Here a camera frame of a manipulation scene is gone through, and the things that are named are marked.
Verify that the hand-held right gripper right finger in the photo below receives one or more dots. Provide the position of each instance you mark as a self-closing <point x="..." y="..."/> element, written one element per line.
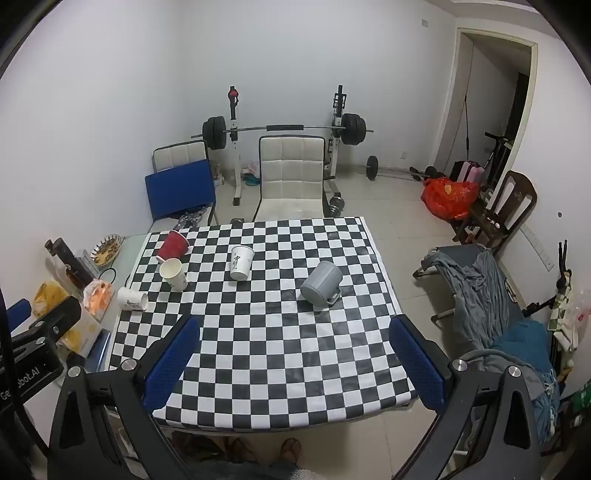
<point x="415" y="364"/>

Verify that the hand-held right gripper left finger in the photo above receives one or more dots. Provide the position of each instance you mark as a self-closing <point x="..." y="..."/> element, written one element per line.
<point x="173" y="364"/>

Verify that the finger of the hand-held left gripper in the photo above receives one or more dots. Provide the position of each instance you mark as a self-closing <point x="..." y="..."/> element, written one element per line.
<point x="51" y="323"/>

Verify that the white printed paper cup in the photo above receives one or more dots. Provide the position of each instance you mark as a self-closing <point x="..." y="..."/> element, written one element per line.
<point x="130" y="298"/>
<point x="241" y="263"/>

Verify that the plain white paper cup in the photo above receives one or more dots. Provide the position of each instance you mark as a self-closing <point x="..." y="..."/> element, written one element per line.
<point x="174" y="274"/>

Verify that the red plastic cup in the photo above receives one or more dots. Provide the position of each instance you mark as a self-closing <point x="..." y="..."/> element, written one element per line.
<point x="174" y="244"/>

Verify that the yellow snack bag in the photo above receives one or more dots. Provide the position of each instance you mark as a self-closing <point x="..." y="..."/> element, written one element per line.
<point x="51" y="295"/>

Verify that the white yellow snack packet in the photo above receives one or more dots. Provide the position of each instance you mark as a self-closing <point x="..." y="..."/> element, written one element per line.
<point x="83" y="332"/>

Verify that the orange snack bag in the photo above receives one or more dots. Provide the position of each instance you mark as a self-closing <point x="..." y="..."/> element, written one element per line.
<point x="98" y="297"/>

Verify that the plate of snacks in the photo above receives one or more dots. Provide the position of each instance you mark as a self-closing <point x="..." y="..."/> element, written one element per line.
<point x="107" y="250"/>

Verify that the grey cloth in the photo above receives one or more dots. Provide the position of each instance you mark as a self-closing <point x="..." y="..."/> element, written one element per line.
<point x="475" y="290"/>

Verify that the black white checkered tablecloth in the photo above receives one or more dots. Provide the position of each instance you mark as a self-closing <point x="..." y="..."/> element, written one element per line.
<point x="277" y="346"/>

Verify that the person's foot in sandal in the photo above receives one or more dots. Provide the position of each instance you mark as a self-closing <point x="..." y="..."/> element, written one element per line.
<point x="241" y="452"/>
<point x="291" y="450"/>

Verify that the teal knitted blanket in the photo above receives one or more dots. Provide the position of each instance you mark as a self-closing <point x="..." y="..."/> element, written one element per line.
<point x="526" y="346"/>

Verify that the grey folding cot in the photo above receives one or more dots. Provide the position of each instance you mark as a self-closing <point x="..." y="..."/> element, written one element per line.
<point x="457" y="258"/>

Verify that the person's grey clothing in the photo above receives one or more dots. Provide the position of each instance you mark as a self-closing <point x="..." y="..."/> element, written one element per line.
<point x="263" y="471"/>

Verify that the silver metal object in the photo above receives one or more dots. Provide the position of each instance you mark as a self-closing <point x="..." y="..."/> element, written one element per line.
<point x="190" y="218"/>

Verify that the white plastic bag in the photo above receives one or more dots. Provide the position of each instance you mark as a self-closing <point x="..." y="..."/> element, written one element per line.
<point x="575" y="314"/>

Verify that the red plastic bag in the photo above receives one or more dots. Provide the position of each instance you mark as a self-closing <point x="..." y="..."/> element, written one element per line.
<point x="450" y="197"/>

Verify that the small metal dumbbell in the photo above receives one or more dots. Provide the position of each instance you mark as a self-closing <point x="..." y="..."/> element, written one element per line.
<point x="336" y="205"/>

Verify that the black stand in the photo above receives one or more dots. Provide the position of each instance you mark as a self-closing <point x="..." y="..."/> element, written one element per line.
<point x="562" y="263"/>

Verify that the dark wooden chair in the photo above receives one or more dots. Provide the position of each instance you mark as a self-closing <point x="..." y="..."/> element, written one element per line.
<point x="515" y="203"/>

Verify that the black dumbbell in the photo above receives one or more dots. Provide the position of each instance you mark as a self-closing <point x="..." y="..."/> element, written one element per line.
<point x="430" y="173"/>

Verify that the pink suitcase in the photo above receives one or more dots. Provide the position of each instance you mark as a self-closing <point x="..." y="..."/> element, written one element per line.
<point x="468" y="170"/>

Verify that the thin barbell with one plate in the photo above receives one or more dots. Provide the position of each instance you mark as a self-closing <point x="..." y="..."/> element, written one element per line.
<point x="372" y="167"/>

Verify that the white padded chair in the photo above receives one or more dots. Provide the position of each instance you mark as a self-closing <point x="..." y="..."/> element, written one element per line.
<point x="178" y="154"/>
<point x="291" y="170"/>

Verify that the white barbell rack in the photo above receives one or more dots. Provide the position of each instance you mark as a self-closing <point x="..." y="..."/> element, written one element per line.
<point x="235" y="161"/>

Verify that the black kick scooter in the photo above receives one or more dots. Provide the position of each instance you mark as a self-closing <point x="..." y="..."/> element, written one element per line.
<point x="496" y="147"/>

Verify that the black plate barbell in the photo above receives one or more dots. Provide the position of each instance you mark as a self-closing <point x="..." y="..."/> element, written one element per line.
<point x="214" y="133"/>

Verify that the hanging resistance band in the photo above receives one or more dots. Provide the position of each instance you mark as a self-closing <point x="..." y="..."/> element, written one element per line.
<point x="467" y="124"/>

